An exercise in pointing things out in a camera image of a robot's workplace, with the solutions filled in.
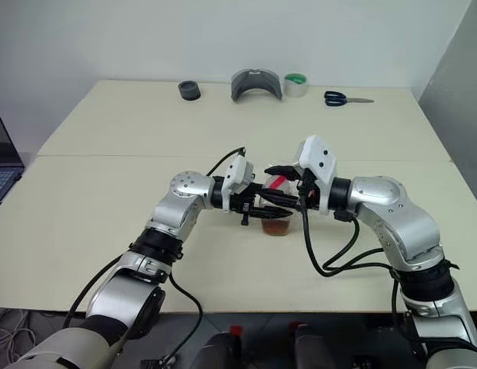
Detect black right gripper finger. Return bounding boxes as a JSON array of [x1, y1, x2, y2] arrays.
[[267, 192, 304, 209], [263, 164, 302, 181]]

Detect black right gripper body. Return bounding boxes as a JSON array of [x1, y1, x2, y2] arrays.
[[296, 168, 325, 211]]

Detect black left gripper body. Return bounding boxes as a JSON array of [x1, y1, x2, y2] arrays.
[[228, 182, 263, 228]]

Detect clear plastic tea bottle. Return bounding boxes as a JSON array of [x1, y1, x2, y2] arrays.
[[259, 173, 301, 237]]

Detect silver tape roll green core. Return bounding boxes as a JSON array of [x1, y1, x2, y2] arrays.
[[282, 72, 310, 98]]

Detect grey tape dispenser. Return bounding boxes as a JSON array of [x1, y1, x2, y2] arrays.
[[230, 68, 283, 105]]

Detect small grey cup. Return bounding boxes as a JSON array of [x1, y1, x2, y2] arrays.
[[178, 80, 202, 103]]

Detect dark laptop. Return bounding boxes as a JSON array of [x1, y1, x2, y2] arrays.
[[0, 100, 26, 209]]

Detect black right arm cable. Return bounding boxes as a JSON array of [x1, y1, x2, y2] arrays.
[[298, 180, 402, 347]]

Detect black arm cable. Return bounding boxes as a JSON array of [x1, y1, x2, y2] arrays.
[[63, 145, 248, 364], [298, 180, 402, 347]]

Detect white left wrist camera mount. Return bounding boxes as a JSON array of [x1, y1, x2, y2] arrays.
[[222, 155, 256, 212]]

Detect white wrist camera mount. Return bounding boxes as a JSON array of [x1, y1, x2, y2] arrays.
[[293, 135, 339, 211], [222, 155, 256, 212]]

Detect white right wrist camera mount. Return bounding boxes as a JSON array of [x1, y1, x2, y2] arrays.
[[293, 135, 339, 211]]

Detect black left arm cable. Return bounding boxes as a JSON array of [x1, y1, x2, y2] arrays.
[[63, 145, 248, 364]]

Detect blue handled scissors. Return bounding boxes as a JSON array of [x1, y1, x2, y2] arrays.
[[324, 90, 375, 108]]

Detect small black metal bracket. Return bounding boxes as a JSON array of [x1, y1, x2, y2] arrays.
[[140, 355, 174, 369]]

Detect white floor cables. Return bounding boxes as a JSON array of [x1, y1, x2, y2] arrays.
[[0, 306, 43, 363]]

